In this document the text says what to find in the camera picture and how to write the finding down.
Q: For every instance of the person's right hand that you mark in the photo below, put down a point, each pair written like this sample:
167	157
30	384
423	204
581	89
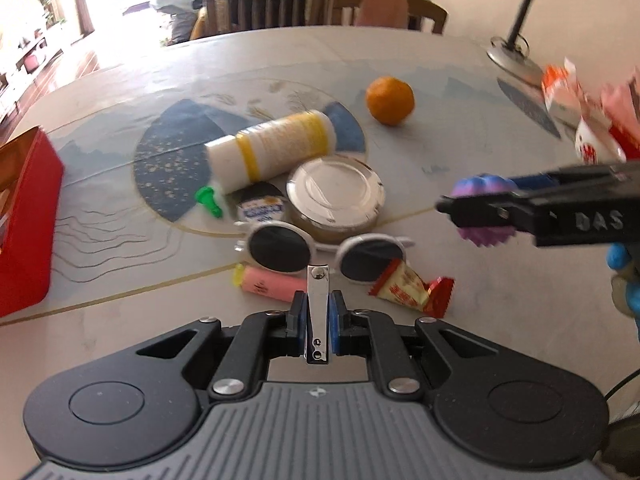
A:
618	258

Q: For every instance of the small green plastic piece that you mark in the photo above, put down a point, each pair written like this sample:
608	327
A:
207	200

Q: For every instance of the pink cloth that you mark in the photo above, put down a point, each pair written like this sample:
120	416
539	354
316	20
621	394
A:
382	6

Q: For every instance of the plastic bags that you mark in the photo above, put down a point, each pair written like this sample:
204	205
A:
180	10

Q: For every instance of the silver desk lamp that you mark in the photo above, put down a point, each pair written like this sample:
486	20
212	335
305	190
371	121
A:
512	55

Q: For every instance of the red box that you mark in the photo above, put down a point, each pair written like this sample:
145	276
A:
27	220

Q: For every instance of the round silver tin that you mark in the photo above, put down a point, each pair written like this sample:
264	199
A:
332	192

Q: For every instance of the wooden slatted chair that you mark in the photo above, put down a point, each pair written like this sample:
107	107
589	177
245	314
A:
265	7

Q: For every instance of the pink marker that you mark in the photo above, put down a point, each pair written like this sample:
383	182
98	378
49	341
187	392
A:
267	285

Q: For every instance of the orange and white snack packet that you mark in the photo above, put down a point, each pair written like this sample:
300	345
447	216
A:
560	90

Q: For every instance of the orange tangerine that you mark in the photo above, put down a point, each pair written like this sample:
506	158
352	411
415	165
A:
390	101

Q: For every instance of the white and yellow bottle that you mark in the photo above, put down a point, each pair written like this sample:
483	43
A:
280	147

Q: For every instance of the white round sunglasses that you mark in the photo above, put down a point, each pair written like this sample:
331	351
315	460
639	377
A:
280	247

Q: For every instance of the purple spiky ball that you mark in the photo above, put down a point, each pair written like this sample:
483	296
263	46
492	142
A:
480	186

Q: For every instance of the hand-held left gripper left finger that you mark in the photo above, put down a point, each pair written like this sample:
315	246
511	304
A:
298	321

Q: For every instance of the low wooden cabinet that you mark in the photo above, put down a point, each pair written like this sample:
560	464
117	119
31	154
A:
30	55

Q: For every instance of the small clear bottle blue label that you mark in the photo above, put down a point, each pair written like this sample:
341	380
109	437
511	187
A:
260	205

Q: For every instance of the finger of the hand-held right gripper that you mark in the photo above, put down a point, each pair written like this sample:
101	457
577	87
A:
480	210
555	178

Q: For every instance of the silver nail clipper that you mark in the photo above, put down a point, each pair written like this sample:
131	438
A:
318	310

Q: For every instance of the red wrapped candy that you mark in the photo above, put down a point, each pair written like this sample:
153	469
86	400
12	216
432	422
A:
402	287

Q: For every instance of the white and red round packet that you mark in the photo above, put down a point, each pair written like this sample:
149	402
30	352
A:
595	145

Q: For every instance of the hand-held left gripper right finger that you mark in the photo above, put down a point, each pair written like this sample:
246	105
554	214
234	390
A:
336	321

